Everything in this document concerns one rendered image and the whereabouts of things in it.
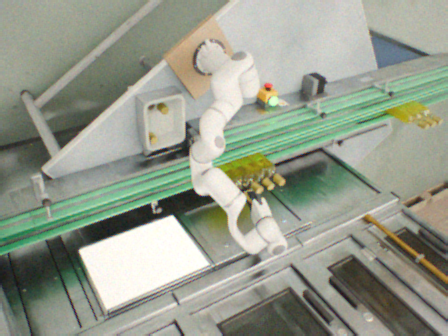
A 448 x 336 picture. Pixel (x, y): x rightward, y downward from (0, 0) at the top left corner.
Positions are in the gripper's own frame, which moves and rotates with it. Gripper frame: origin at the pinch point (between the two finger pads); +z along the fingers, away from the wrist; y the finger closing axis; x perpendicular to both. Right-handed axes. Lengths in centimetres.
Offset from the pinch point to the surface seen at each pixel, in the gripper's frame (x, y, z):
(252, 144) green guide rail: -10.1, 6.1, 28.5
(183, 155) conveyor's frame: 21.3, 5.5, 28.1
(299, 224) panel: -19.6, -12.2, -7.1
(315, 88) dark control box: -49, 20, 49
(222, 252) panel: 15.5, -13.1, -13.1
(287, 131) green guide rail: -30.1, 6.0, 35.4
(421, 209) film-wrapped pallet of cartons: -306, -234, 186
